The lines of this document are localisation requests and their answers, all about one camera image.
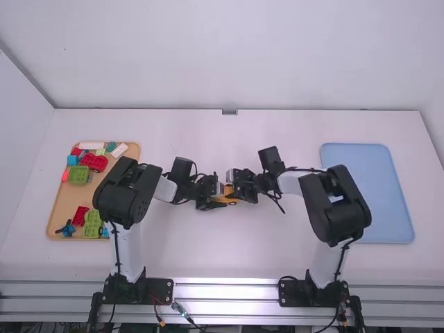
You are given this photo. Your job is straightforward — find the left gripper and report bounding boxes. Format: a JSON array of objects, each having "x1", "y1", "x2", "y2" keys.
[{"x1": 195, "y1": 173, "x2": 228, "y2": 212}]

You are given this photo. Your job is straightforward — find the blue propeller toy piece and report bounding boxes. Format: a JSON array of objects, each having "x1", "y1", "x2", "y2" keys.
[{"x1": 55, "y1": 218, "x2": 77, "y2": 239}]

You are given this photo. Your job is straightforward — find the blue mat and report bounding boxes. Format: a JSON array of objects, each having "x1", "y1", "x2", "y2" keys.
[{"x1": 318, "y1": 142, "x2": 416, "y2": 245}]

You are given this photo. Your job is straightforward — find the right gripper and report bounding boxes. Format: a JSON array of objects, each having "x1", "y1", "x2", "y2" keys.
[{"x1": 232, "y1": 167, "x2": 259, "y2": 206}]

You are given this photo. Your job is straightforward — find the tan tray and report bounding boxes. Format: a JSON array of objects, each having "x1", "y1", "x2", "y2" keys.
[{"x1": 46, "y1": 140, "x2": 142, "y2": 241}]

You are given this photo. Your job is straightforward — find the red wheeled toy brick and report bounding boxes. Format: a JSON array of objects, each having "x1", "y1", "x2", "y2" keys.
[{"x1": 80, "y1": 152, "x2": 109, "y2": 173}]

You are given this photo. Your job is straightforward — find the yellow toy car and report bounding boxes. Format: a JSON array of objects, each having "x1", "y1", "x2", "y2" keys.
[{"x1": 207, "y1": 185, "x2": 244, "y2": 208}]

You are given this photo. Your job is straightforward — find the black cable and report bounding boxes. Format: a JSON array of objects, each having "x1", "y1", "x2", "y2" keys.
[
  {"x1": 265, "y1": 185, "x2": 288, "y2": 216},
  {"x1": 188, "y1": 162, "x2": 210, "y2": 183}
]

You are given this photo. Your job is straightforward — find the square green toy brick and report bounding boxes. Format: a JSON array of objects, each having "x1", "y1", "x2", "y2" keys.
[{"x1": 67, "y1": 165, "x2": 91, "y2": 187}]

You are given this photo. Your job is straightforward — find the red and black wire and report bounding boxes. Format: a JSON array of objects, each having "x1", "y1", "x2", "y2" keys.
[{"x1": 148, "y1": 294, "x2": 167, "y2": 329}]

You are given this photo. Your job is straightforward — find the silver rails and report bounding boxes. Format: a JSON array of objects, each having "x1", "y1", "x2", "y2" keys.
[{"x1": 0, "y1": 277, "x2": 444, "y2": 327}]

